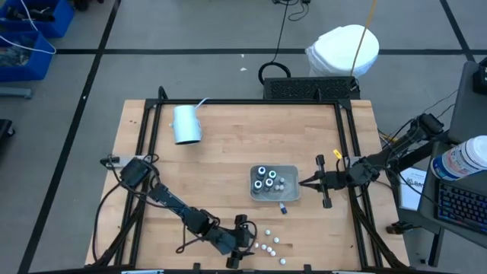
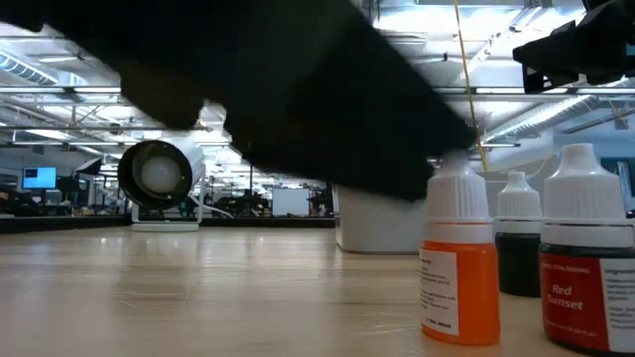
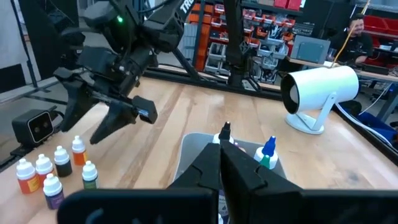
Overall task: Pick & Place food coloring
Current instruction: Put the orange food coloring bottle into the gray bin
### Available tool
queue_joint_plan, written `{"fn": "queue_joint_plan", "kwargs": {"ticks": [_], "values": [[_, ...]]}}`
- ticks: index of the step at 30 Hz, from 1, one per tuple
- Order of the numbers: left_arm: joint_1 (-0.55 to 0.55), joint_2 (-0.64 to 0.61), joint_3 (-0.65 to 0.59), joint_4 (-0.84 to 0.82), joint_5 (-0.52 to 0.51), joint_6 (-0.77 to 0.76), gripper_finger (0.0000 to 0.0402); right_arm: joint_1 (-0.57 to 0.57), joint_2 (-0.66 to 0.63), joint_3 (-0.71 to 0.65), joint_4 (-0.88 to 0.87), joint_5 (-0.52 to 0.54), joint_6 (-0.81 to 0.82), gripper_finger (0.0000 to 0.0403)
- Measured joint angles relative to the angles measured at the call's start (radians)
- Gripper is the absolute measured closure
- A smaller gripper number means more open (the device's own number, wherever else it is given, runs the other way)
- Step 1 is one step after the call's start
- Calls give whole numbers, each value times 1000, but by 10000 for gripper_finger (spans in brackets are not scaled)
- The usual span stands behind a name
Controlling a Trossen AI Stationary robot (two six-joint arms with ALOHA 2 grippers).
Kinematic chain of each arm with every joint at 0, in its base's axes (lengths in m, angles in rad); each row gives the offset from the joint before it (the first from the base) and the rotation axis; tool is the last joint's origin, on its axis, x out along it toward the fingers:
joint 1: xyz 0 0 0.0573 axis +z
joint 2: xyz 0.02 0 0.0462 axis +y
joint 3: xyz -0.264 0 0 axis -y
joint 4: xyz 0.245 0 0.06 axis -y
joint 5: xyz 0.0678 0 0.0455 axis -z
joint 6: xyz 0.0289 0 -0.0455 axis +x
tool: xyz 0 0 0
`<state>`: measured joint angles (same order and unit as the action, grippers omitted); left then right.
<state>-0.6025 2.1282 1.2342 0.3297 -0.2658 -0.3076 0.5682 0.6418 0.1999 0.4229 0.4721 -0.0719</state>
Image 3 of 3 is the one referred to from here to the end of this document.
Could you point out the small red label bottle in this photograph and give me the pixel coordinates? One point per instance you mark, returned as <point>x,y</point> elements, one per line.
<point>43,165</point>

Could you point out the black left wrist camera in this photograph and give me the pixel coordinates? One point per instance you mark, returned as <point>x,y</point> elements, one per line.
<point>98,60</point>

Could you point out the red storage cabinet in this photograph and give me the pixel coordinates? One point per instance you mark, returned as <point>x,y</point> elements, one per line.
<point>382,26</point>

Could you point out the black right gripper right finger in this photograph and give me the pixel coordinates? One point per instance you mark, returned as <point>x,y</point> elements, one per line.
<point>264,202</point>

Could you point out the black partition panel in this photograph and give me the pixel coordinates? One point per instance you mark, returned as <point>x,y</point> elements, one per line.
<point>37,37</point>

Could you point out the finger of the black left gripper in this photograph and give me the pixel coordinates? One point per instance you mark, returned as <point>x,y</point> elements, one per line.
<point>116,116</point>
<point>77,99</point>

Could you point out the black aluminium table frame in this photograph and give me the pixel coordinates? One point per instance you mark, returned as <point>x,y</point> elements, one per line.
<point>236,46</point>

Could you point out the small violet bottle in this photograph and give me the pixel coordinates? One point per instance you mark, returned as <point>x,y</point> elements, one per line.
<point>54,199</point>

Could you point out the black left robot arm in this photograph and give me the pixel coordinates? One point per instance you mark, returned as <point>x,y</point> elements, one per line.
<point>161,28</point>

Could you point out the small black bottle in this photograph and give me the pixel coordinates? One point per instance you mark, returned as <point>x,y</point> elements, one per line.
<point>63,169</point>

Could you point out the black stereo camera box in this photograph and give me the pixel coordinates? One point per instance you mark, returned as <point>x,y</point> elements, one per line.
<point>32,127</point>

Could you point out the red plastic bin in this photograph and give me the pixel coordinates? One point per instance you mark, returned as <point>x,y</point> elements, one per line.
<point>294,3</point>
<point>280,3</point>

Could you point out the person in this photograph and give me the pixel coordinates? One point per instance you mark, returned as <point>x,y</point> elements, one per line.
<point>354,46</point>

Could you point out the large blue food coloring bottle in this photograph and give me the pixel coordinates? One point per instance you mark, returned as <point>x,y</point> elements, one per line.
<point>269,146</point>

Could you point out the white cylindrical projector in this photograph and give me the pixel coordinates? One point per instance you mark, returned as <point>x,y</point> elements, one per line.
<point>326,84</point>

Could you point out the small orange bottle yellow label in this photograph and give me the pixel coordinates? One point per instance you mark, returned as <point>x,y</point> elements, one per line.
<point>28,183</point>

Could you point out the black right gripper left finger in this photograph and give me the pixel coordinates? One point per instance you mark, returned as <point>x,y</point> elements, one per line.
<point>186,202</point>

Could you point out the small orange food coloring bottle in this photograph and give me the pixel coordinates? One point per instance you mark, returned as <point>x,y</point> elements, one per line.
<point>80,158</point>

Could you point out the small dark green bottle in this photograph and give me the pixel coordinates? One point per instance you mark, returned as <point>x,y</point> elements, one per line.
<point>90,183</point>

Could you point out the grey box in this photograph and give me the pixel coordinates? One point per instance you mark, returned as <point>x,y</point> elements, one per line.
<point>311,49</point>

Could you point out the white curtain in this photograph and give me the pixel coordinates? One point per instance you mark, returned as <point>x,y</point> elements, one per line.
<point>9,31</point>

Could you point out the white plastic bin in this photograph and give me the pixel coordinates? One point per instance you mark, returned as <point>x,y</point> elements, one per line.
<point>192,155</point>

